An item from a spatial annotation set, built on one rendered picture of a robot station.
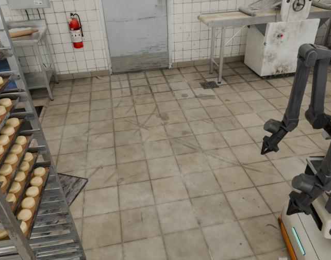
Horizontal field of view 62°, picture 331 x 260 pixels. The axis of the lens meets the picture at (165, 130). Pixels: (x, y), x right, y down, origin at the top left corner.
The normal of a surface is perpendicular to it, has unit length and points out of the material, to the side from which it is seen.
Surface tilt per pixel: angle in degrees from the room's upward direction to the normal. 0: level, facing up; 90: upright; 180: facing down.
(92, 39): 90
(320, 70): 91
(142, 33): 90
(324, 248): 0
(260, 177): 0
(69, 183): 0
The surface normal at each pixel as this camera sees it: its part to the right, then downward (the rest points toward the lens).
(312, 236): -0.04, -0.83
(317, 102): -0.09, 0.53
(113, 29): 0.20, 0.54
